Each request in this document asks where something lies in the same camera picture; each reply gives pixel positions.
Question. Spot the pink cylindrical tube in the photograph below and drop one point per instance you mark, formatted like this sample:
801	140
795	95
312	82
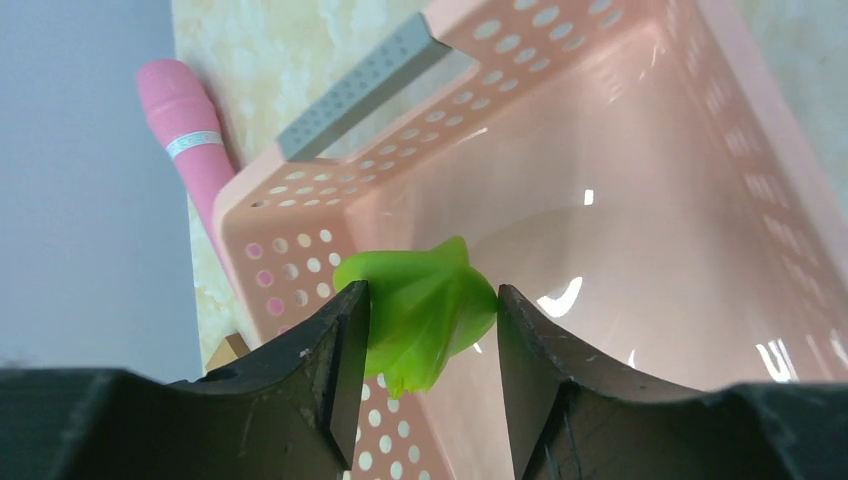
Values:
184	121

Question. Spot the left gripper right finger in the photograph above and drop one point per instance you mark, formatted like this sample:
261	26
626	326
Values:
574	412

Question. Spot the pink perforated plastic basket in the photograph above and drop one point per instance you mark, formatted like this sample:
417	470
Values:
629	166

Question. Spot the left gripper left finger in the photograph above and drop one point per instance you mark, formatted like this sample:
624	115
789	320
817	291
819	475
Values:
287	410

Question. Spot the green toy pepper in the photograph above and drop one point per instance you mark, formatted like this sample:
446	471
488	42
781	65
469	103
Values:
426	306

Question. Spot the tan wooden block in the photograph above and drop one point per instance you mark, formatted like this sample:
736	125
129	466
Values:
231	348

